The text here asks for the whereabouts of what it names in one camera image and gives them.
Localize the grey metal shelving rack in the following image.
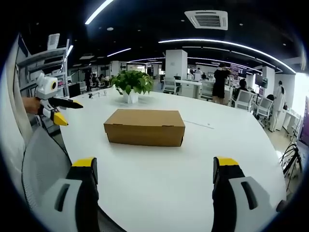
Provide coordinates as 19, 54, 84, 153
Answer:
16, 33, 70, 100

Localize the ceiling air conditioner vent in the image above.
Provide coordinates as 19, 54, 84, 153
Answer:
184, 10, 229, 31

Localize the wall display screen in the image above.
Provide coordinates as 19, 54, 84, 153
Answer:
229, 64, 247, 79

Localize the white square pillar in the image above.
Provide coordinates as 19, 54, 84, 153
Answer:
165, 49, 188, 79

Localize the black cable bundle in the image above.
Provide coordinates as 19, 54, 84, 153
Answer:
279, 142, 304, 194

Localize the black computer monitor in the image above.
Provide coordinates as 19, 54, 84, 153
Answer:
68, 82, 81, 98

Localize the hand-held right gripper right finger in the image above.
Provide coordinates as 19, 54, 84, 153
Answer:
211, 156, 285, 232

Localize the white mesh office chair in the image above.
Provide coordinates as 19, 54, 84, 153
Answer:
233, 89, 254, 111
163, 76, 181, 95
253, 96, 275, 128

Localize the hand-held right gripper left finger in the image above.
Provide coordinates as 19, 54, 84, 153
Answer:
40, 157, 100, 232

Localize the brown cardboard shoe box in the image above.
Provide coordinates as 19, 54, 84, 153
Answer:
103, 109, 186, 147

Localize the white office desk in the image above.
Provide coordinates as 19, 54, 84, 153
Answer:
180, 79, 203, 99

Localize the person's left hand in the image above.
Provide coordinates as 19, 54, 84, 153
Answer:
22, 96, 42, 114

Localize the grey mesh office chair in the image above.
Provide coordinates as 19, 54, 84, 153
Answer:
22, 125, 73, 213

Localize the green potted plant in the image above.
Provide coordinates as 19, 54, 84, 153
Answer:
110, 70, 155, 104

